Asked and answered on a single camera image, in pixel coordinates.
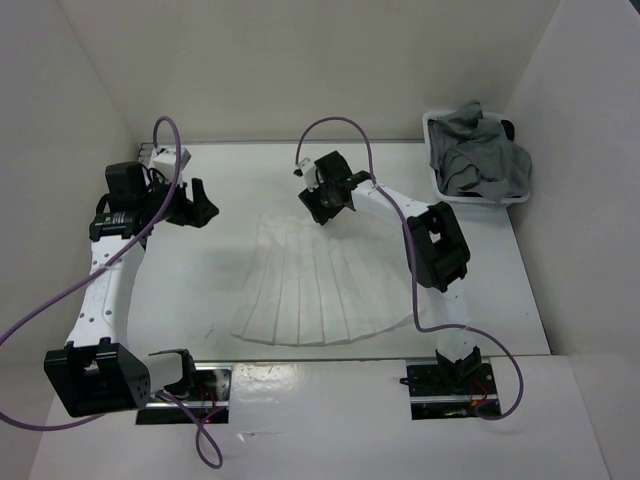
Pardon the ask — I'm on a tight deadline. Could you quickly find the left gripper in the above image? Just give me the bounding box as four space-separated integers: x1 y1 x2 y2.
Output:
139 170 219 228

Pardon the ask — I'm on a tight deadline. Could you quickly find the white pleated skirt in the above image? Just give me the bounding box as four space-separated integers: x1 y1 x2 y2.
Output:
229 213 412 347

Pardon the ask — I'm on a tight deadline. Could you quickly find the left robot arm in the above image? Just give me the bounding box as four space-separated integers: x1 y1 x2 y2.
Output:
44 162 219 418

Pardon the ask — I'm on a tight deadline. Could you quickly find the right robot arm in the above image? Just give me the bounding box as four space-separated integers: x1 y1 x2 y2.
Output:
294 151 481 393

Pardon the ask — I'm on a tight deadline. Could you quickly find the white laundry basket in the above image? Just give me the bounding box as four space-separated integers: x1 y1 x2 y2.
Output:
422 109 531 207

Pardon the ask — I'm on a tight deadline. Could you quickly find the grey skirt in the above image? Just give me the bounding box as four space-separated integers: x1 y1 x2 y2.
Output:
423 101 533 204

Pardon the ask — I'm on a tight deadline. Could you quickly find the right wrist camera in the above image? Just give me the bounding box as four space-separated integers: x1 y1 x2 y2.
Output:
293 158 321 191

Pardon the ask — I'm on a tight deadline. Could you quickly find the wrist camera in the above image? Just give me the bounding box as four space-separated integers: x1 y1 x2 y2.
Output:
293 158 321 191
149 147 192 183

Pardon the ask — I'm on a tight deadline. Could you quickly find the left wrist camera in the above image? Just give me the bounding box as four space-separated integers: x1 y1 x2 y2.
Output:
149 147 192 183

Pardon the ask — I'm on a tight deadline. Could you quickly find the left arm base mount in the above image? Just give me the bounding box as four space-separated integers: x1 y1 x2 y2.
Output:
135 362 232 426

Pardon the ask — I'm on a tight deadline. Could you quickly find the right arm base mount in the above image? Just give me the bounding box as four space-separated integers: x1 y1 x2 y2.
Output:
399 359 502 421

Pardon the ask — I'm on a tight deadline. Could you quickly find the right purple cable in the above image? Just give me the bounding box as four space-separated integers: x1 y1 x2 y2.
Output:
295 117 525 421

